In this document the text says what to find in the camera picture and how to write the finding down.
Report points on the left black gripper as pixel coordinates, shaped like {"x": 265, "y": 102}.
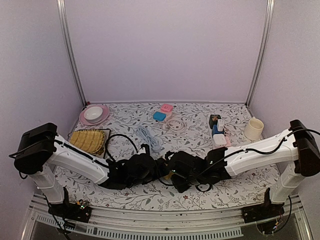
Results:
{"x": 160, "y": 171}

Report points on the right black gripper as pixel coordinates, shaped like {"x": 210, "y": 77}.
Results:
{"x": 180, "y": 187}

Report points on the white power strip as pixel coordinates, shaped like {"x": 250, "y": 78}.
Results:
{"x": 220, "y": 134}

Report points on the white charger with cable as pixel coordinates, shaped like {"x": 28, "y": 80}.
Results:
{"x": 222, "y": 127}

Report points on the yellow cube socket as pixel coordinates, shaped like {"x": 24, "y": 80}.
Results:
{"x": 167, "y": 177}

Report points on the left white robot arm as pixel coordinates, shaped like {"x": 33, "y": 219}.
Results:
{"x": 43, "y": 146}

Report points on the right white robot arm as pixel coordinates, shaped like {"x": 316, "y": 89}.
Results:
{"x": 296, "y": 146}

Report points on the blue cube socket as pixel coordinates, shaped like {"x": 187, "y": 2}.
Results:
{"x": 215, "y": 130}

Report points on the pink cube socket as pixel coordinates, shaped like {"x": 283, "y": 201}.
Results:
{"x": 228, "y": 143}

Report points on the dark green cube socket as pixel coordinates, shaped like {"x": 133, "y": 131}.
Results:
{"x": 213, "y": 120}

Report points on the blue case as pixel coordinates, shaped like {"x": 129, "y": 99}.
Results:
{"x": 159, "y": 116}

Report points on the yellow woven basket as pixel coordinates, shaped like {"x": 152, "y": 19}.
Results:
{"x": 86, "y": 140}

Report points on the pink case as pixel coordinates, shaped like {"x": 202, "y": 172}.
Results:
{"x": 166, "y": 108}

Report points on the pink plate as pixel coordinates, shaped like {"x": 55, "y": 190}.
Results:
{"x": 106, "y": 113}

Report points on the white bowl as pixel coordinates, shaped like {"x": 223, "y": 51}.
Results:
{"x": 93, "y": 114}

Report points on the cream mug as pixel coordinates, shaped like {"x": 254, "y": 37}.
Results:
{"x": 253, "y": 129}

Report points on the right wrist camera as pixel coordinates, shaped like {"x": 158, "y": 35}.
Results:
{"x": 168, "y": 155}

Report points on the front aluminium rail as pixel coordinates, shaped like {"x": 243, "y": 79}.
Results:
{"x": 120, "y": 224}

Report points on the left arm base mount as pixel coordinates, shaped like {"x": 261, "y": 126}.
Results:
{"x": 79, "y": 211}

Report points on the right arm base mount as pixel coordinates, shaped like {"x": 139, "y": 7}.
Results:
{"x": 273, "y": 206}

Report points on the left aluminium frame post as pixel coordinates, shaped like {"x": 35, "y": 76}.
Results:
{"x": 69, "y": 49}

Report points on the aluminium frame post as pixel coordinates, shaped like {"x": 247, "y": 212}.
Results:
{"x": 69, "y": 49}
{"x": 262, "y": 51}

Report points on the right aluminium frame post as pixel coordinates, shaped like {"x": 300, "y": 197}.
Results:
{"x": 262, "y": 51}

